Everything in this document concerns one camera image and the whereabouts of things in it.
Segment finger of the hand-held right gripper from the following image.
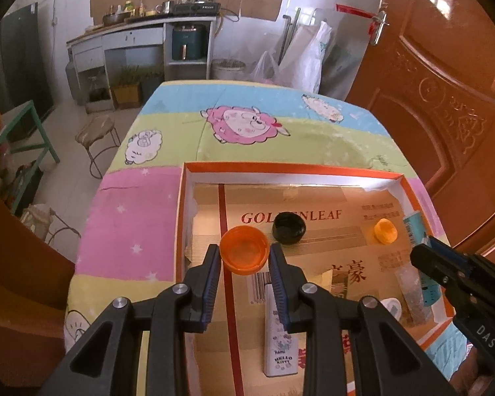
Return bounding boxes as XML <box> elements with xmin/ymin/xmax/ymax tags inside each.
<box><xmin>410</xmin><ymin>244</ymin><xmax>476</xmax><ymax>298</ymax></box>
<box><xmin>424</xmin><ymin>235</ymin><xmax>495</xmax><ymax>286</ymax></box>

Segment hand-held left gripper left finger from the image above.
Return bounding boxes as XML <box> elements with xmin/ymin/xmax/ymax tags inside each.
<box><xmin>37</xmin><ymin>244</ymin><xmax>222</xmax><ymax>396</ymax></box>

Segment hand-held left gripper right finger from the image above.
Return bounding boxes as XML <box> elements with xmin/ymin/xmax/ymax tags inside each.
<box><xmin>269</xmin><ymin>243</ymin><xmax>458</xmax><ymax>396</ymax></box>

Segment teal patterned slim box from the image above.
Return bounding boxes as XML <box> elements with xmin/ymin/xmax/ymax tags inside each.
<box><xmin>403</xmin><ymin>210</ymin><xmax>442</xmax><ymax>307</ymax></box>

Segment large orange bottle cap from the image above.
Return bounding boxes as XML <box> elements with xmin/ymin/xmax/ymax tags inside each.
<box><xmin>221</xmin><ymin>225</ymin><xmax>270</xmax><ymax>275</ymax></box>

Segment black bottle cap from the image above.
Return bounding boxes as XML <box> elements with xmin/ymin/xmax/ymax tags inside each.
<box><xmin>271</xmin><ymin>212</ymin><xmax>307</xmax><ymax>244</ymax></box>

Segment white labelled bottle cap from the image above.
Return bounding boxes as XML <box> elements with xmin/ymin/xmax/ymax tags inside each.
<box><xmin>379</xmin><ymin>297</ymin><xmax>403</xmax><ymax>320</ymax></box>

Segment small orange bottle cap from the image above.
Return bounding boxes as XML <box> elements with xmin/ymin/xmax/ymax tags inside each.
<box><xmin>373</xmin><ymin>218</ymin><xmax>399</xmax><ymax>245</ymax></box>

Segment white and orange tray box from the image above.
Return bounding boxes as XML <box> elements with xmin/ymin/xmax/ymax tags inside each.
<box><xmin>174</xmin><ymin>162</ymin><xmax>452</xmax><ymax>396</ymax></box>

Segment clear plastic bag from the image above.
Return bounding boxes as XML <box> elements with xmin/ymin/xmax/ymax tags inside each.
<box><xmin>394</xmin><ymin>262</ymin><xmax>432</xmax><ymax>326</ymax></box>

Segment white cartoon printed slim box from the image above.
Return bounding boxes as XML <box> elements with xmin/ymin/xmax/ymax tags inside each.
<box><xmin>264</xmin><ymin>282</ymin><xmax>298</xmax><ymax>377</ymax></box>

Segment cartoon printed blanket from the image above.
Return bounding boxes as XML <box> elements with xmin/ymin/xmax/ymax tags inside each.
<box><xmin>64</xmin><ymin>82</ymin><xmax>471</xmax><ymax>396</ymax></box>

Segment brown carved wooden door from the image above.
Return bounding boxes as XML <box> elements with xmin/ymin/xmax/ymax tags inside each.
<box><xmin>346</xmin><ymin>0</ymin><xmax>495</xmax><ymax>252</ymax></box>

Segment stool with white bag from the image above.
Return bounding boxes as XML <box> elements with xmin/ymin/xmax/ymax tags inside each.
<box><xmin>20</xmin><ymin>204</ymin><xmax>81</xmax><ymax>248</ymax></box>

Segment light brown wooden board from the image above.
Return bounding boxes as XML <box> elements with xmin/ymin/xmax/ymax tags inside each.
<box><xmin>0</xmin><ymin>181</ymin><xmax>77</xmax><ymax>386</ymax></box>

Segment round metal stool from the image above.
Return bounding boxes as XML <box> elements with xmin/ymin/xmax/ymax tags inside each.
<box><xmin>75</xmin><ymin>115</ymin><xmax>121</xmax><ymax>178</ymax></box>

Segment crate of green plants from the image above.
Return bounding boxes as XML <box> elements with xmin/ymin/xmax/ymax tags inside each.
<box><xmin>111</xmin><ymin>68</ymin><xmax>143</xmax><ymax>110</ymax></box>

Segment pink plastic bag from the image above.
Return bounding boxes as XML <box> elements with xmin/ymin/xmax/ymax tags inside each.
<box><xmin>247</xmin><ymin>51</ymin><xmax>281</xmax><ymax>85</ymax></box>

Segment white bucket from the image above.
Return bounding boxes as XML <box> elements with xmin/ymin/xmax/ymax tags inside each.
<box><xmin>211</xmin><ymin>58</ymin><xmax>247</xmax><ymax>81</ymax></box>

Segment white woven plastic bag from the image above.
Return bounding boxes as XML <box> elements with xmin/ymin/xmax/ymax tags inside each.
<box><xmin>278</xmin><ymin>20</ymin><xmax>335</xmax><ymax>93</ymax></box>

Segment dark green air fryer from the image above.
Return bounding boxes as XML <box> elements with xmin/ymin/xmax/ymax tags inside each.
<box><xmin>172</xmin><ymin>24</ymin><xmax>207</xmax><ymax>61</ymax></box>

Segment metal poles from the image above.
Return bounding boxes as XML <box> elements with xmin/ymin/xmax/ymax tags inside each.
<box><xmin>278</xmin><ymin>8</ymin><xmax>302</xmax><ymax>62</ymax></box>

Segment green metal table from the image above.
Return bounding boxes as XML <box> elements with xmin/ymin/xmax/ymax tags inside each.
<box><xmin>0</xmin><ymin>100</ymin><xmax>60</xmax><ymax>174</ymax></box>

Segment red ribbon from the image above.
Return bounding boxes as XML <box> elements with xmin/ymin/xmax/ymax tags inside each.
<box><xmin>335</xmin><ymin>3</ymin><xmax>382</xmax><ymax>34</ymax></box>

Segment white kitchen counter cabinet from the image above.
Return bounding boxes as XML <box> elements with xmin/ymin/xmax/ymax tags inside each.
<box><xmin>66</xmin><ymin>12</ymin><xmax>221</xmax><ymax>106</ymax></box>

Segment black gas stove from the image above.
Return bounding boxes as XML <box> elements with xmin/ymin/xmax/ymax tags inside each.
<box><xmin>173</xmin><ymin>2</ymin><xmax>222</xmax><ymax>15</ymax></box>

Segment dark green board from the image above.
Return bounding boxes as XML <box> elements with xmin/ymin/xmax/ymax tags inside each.
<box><xmin>0</xmin><ymin>2</ymin><xmax>54</xmax><ymax>141</ymax></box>

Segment silver door handle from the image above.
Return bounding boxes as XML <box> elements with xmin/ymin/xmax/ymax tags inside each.
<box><xmin>369</xmin><ymin>10</ymin><xmax>390</xmax><ymax>46</ymax></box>

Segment yellow gas hose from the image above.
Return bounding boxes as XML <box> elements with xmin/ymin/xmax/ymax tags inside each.
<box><xmin>214</xmin><ymin>8</ymin><xmax>240</xmax><ymax>58</ymax></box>

